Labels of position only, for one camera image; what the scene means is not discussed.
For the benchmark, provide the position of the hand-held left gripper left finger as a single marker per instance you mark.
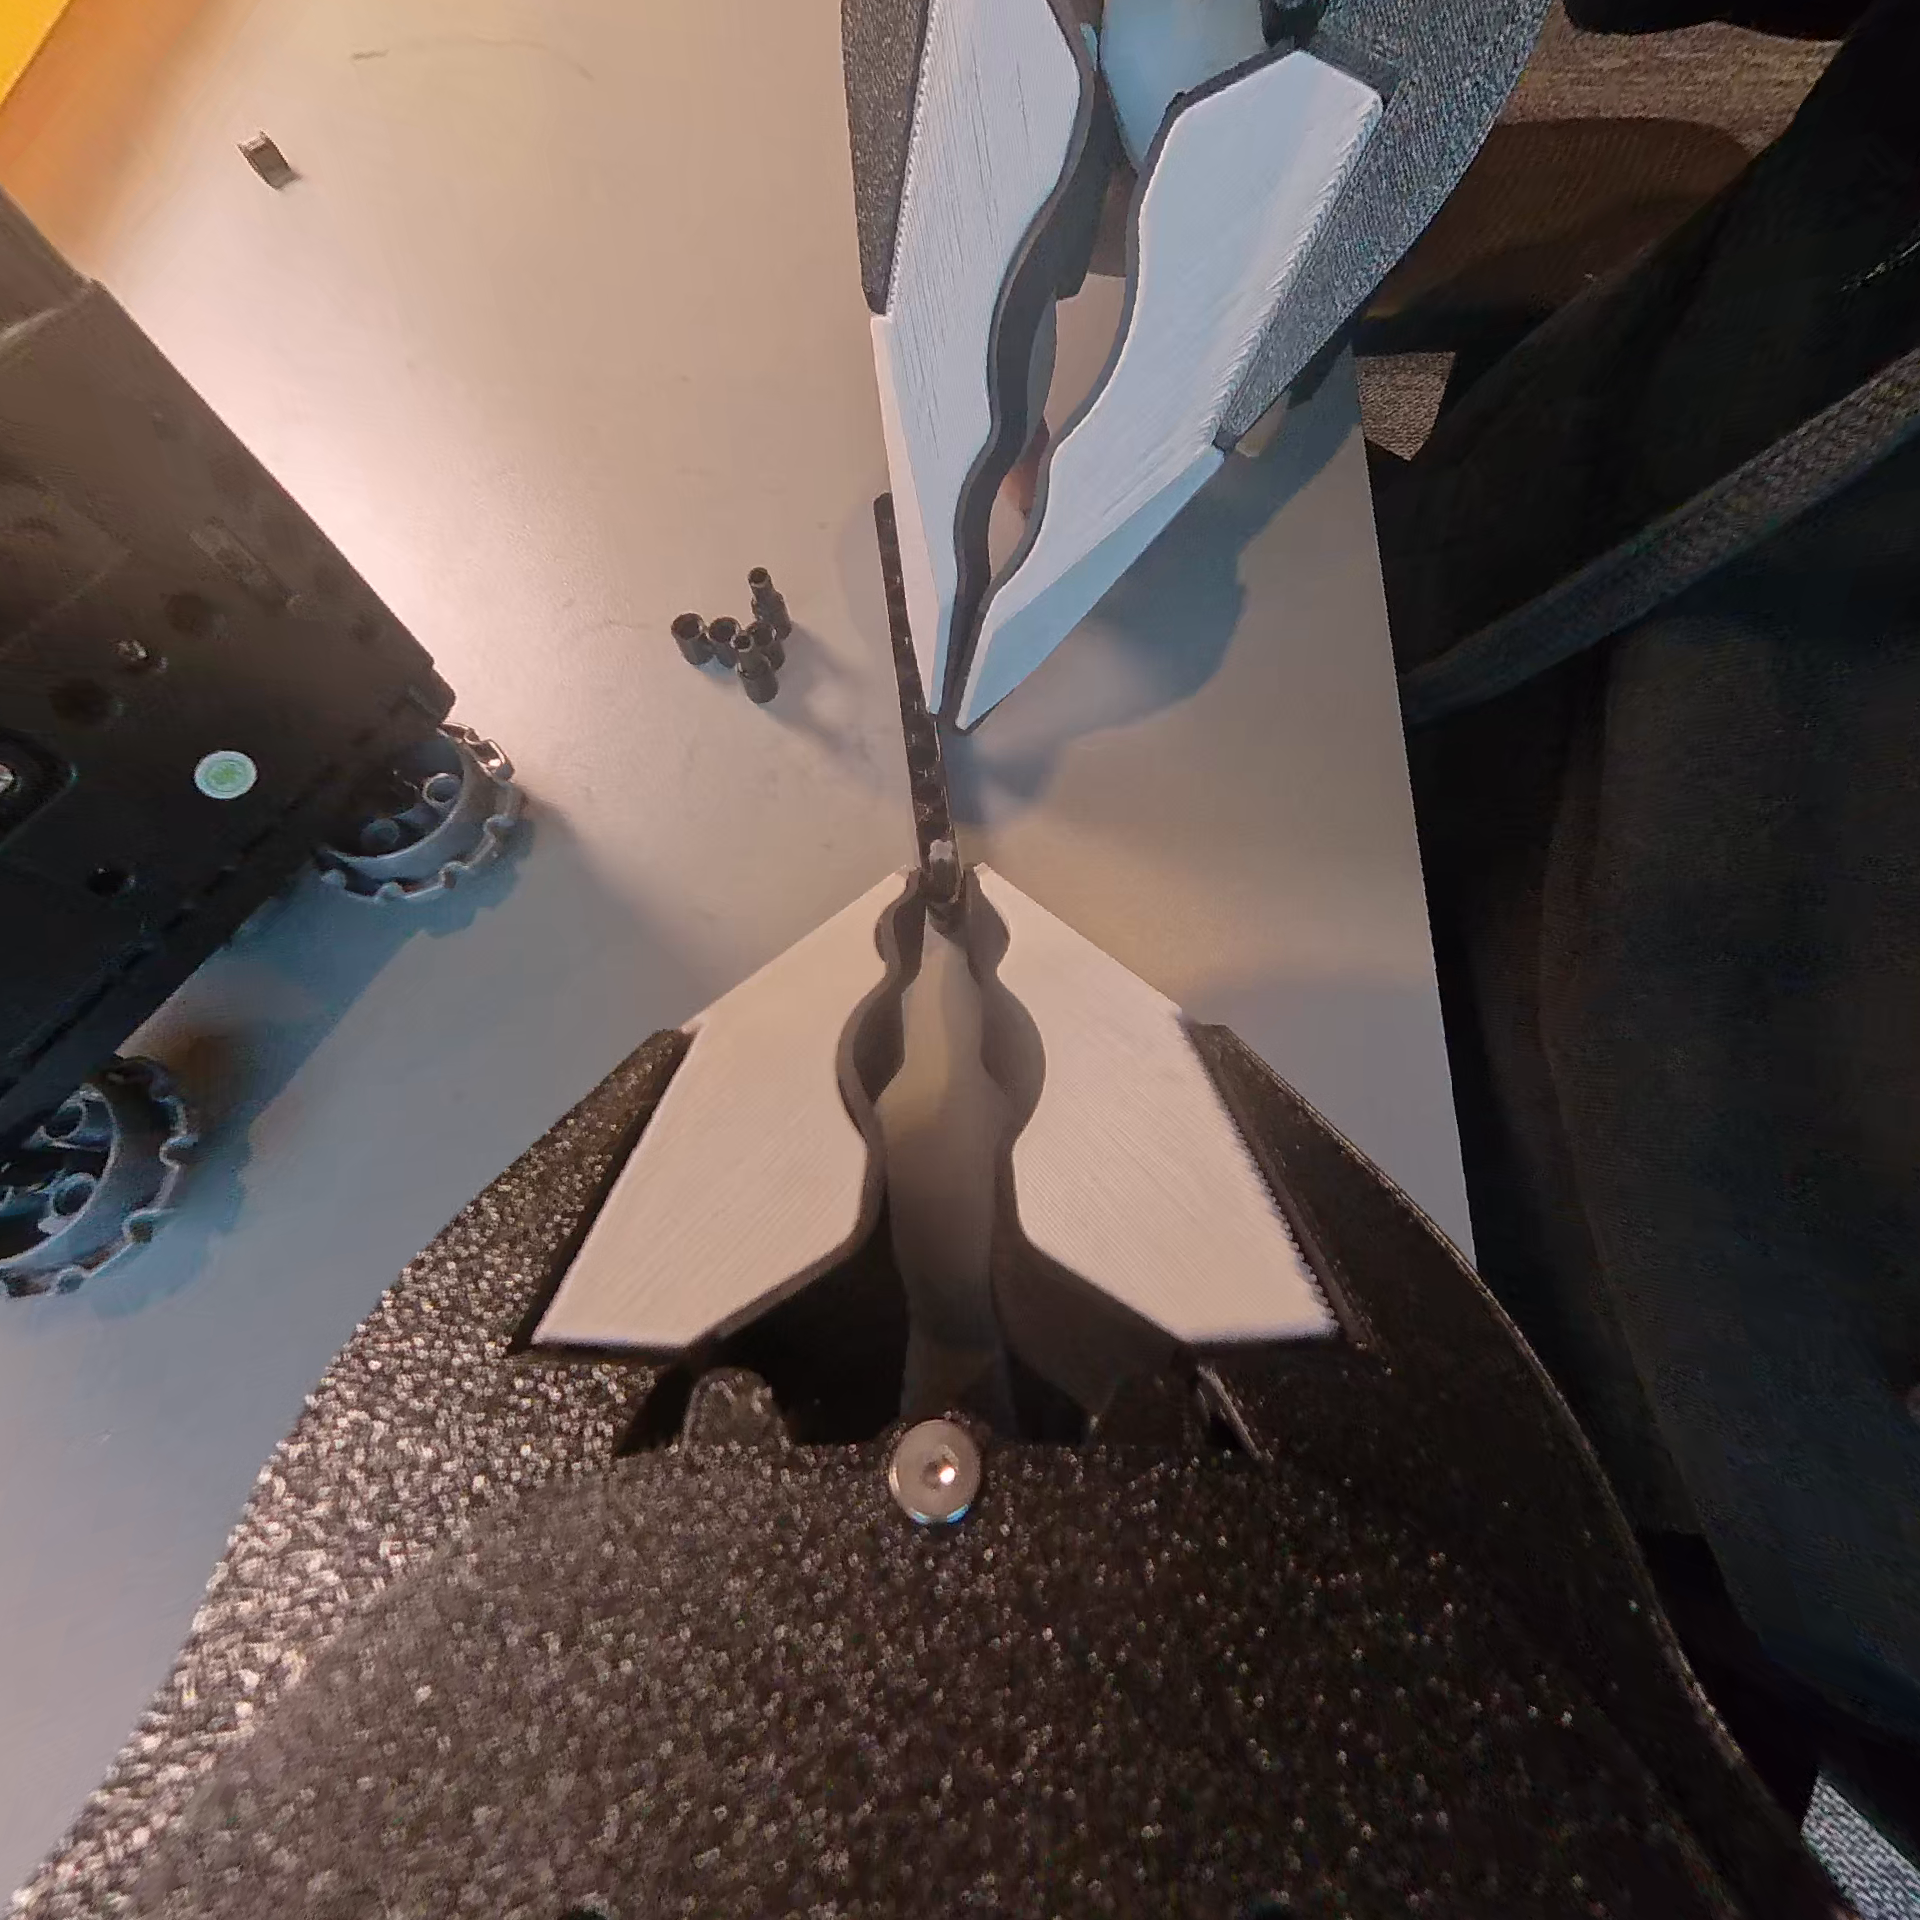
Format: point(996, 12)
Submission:
point(720, 1186)

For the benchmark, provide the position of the grey desk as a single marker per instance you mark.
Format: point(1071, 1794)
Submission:
point(539, 362)

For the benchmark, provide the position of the black yellow toy brick vehicle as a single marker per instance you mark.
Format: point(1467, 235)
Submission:
point(182, 661)

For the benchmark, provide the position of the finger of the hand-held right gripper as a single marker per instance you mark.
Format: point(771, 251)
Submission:
point(1200, 300)
point(961, 269)

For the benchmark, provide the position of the cluster of black connector pins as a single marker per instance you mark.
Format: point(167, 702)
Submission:
point(756, 644)

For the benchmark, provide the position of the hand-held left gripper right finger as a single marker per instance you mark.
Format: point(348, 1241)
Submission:
point(1154, 1171)

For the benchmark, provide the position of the small black connector piece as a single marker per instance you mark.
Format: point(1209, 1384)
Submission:
point(267, 161)

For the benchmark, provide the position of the long black perforated beam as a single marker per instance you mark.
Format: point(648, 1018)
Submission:
point(930, 796)

